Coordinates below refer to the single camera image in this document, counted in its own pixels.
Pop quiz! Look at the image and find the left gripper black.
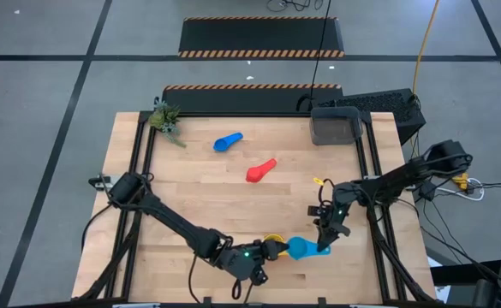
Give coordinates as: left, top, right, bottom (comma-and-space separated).
220, 240, 290, 281

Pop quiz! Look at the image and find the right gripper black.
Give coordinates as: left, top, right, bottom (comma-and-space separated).
313, 200, 353, 253

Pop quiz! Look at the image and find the yellow measuring cup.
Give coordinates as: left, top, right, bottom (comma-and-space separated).
263, 233, 286, 258

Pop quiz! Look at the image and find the light blue measuring cup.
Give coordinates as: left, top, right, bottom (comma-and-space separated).
286, 236, 332, 261

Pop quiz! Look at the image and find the red measuring cup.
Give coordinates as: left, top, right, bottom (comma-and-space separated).
245, 157, 277, 184

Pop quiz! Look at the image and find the small dark blue measuring cup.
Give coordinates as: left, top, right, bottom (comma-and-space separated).
213, 132, 244, 152

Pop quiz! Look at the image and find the grey translucent plastic basket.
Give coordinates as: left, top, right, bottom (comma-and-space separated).
309, 105, 364, 147

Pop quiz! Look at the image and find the yellow power plug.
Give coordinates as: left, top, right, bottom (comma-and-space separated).
451, 172, 470, 192

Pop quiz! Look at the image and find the black perforated computer case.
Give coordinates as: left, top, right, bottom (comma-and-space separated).
313, 87, 427, 146

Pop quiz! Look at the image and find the black mat with striped edges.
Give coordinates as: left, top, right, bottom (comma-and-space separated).
162, 83, 344, 115
177, 16, 346, 59

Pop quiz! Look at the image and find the potted succulent plant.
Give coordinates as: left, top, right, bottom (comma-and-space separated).
148, 98, 188, 150

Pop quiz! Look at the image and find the black hanging cable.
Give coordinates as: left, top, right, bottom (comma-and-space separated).
307, 0, 333, 113

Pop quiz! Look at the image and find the yellow hanging cable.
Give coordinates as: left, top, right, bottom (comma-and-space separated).
411, 0, 442, 98

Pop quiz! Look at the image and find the black coiled cable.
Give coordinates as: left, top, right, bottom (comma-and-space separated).
266, 0, 324, 13

